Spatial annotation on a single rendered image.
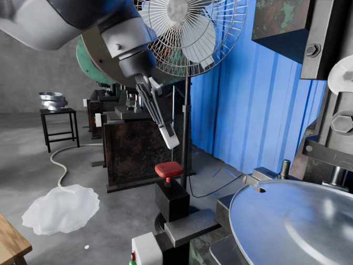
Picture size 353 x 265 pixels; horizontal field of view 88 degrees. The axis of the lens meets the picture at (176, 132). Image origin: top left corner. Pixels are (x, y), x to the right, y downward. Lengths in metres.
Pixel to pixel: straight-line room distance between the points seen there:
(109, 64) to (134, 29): 1.03
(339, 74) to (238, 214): 0.25
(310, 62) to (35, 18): 0.40
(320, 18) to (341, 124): 0.15
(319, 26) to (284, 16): 0.05
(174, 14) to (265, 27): 0.64
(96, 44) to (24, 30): 1.06
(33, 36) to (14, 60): 6.48
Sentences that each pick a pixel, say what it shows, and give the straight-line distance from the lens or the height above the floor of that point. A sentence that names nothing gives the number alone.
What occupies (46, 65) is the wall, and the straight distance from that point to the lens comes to 6.74.
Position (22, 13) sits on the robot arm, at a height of 1.07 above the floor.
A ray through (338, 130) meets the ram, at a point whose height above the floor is 0.93.
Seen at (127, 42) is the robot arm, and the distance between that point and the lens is 0.38.
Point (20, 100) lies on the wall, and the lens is 6.88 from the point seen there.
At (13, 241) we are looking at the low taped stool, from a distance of 1.10.
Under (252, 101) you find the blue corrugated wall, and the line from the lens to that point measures 2.03.
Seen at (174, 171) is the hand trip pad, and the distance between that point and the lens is 0.48.
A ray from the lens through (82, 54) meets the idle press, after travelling 3.13.
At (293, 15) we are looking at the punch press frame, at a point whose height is 1.08.
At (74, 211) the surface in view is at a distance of 1.47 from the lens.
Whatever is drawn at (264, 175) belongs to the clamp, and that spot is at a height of 0.75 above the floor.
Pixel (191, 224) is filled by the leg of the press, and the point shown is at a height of 0.64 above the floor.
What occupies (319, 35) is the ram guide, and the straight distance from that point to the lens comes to 0.35.
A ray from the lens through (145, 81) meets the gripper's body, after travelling 0.39.
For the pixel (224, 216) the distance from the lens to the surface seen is 0.49.
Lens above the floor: 0.98
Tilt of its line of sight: 15 degrees down
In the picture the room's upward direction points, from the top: 2 degrees clockwise
